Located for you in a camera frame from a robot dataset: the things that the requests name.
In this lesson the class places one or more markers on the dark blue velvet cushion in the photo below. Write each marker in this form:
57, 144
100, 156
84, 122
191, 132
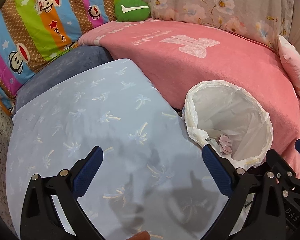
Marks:
64, 67

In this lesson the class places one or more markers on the white pink cloth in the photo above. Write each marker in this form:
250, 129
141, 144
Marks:
225, 144

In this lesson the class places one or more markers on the light blue palm-print pillow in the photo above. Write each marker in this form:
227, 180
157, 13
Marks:
152, 177

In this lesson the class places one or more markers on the white-lined trash bin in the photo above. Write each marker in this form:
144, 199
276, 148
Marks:
215, 107

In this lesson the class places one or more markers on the grey floral quilt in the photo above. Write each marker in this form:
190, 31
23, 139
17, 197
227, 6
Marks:
259, 20

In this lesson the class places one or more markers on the left hand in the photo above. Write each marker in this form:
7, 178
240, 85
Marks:
144, 235

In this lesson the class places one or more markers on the green round plush cushion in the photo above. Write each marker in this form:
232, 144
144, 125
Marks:
132, 10

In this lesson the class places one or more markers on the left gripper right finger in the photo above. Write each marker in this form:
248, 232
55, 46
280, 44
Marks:
236, 184

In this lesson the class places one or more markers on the small pink cartoon pillow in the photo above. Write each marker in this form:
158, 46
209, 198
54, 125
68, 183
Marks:
290, 60

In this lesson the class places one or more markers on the colourful monkey-print pillow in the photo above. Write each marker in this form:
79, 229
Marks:
35, 32

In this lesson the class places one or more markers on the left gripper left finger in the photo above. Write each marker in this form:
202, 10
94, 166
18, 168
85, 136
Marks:
39, 217

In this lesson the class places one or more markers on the pink towel blanket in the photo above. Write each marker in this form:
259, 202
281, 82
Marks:
175, 56

